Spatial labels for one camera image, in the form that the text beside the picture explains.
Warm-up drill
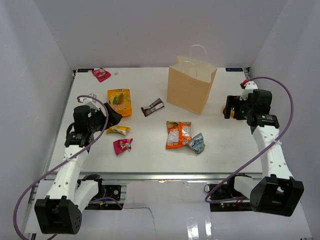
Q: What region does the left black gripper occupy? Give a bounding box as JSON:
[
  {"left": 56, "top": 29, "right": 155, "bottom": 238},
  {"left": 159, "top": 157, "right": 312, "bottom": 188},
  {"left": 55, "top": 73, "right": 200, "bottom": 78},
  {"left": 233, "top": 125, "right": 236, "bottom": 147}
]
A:
[{"left": 88, "top": 102, "right": 122, "bottom": 133}]

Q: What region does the small yellow snack packet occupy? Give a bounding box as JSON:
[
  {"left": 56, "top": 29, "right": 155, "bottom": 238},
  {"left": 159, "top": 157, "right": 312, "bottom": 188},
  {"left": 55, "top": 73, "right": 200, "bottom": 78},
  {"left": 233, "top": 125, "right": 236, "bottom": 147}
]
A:
[{"left": 106, "top": 125, "right": 131, "bottom": 136}]

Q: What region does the yellow mango snack pouch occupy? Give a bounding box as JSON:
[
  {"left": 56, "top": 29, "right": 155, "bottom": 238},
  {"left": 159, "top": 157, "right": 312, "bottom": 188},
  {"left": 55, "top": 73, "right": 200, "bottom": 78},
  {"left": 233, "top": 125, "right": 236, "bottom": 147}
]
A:
[{"left": 107, "top": 88, "right": 132, "bottom": 117}]

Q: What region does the pink snack packet front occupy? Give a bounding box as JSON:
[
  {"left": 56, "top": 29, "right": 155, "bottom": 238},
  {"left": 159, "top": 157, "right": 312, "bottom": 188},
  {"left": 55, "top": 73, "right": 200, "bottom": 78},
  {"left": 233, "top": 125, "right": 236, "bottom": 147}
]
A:
[{"left": 113, "top": 138, "right": 133, "bottom": 156}]

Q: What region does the pink snack packet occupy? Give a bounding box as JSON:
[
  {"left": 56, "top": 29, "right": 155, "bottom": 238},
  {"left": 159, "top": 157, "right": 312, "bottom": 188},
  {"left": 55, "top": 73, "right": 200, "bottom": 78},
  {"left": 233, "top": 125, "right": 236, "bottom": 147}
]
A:
[
  {"left": 92, "top": 67, "right": 111, "bottom": 83},
  {"left": 113, "top": 138, "right": 133, "bottom": 156}
]

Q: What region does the brown chocolate bar wrapper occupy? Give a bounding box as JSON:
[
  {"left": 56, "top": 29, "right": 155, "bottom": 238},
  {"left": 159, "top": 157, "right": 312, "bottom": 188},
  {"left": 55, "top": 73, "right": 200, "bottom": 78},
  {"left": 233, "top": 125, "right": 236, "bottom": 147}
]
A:
[{"left": 141, "top": 98, "right": 165, "bottom": 117}]

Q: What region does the brown paper bag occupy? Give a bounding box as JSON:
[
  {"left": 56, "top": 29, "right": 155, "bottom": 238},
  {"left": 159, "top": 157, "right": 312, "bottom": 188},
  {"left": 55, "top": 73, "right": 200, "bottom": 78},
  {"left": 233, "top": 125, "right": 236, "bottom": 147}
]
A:
[{"left": 166, "top": 44, "right": 218, "bottom": 115}]

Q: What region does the blue white snack packet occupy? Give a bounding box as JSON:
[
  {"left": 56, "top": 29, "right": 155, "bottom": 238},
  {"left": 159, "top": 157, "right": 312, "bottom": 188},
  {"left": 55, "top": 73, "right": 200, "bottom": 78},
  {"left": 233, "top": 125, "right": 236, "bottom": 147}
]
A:
[{"left": 187, "top": 133, "right": 206, "bottom": 154}]

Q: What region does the orange snack packet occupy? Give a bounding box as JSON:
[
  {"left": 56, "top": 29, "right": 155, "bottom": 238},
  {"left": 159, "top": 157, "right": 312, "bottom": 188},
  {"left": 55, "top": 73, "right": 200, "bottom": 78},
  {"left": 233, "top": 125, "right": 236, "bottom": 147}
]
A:
[{"left": 165, "top": 121, "right": 192, "bottom": 150}]

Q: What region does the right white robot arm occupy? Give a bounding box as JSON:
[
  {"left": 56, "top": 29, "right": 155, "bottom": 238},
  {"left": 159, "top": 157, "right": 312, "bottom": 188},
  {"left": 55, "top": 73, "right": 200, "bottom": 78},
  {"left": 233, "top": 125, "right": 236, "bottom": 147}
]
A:
[{"left": 223, "top": 89, "right": 304, "bottom": 217}]

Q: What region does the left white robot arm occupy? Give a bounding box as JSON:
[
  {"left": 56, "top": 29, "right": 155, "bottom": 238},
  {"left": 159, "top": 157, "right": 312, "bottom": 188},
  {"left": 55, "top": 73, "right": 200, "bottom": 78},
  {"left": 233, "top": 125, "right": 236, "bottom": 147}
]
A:
[{"left": 34, "top": 100, "right": 122, "bottom": 235}]

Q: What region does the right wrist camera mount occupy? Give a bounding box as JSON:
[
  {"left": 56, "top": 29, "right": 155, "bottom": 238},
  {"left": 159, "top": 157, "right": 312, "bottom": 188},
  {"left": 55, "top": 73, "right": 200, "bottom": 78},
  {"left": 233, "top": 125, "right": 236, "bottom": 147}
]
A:
[{"left": 239, "top": 80, "right": 258, "bottom": 101}]

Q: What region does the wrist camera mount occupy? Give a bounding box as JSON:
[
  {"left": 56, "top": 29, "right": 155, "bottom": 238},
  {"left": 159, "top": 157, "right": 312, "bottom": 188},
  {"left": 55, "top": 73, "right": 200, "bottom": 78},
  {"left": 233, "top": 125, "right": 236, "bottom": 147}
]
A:
[
  {"left": 239, "top": 80, "right": 258, "bottom": 101},
  {"left": 77, "top": 93, "right": 100, "bottom": 111}
]

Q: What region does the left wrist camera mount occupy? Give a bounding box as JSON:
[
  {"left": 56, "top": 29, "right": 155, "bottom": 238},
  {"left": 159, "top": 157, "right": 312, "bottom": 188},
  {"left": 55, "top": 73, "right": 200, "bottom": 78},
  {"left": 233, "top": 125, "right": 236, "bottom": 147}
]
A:
[{"left": 77, "top": 93, "right": 100, "bottom": 111}]

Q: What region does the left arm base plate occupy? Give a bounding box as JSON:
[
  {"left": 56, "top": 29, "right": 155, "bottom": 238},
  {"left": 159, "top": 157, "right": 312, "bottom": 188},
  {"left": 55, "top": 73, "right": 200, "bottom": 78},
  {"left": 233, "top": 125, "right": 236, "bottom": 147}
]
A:
[{"left": 84, "top": 184, "right": 124, "bottom": 211}]

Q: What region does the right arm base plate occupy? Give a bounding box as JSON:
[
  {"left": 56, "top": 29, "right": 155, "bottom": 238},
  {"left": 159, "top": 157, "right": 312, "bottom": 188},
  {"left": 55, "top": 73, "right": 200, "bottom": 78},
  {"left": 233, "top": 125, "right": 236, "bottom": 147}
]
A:
[{"left": 208, "top": 184, "right": 252, "bottom": 213}]

